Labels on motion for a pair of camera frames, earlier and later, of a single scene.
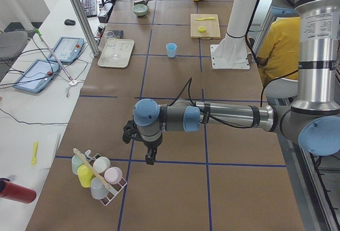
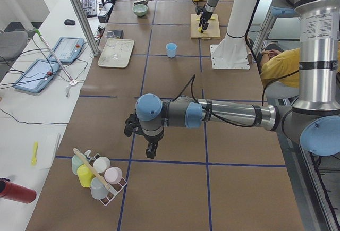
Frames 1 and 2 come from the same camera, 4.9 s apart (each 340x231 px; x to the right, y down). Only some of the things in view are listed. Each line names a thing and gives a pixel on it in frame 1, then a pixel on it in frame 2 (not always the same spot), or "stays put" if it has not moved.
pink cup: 113,174 stays put
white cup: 101,164 stays put
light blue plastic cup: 171,48 stays put
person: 279,51 -> 280,73
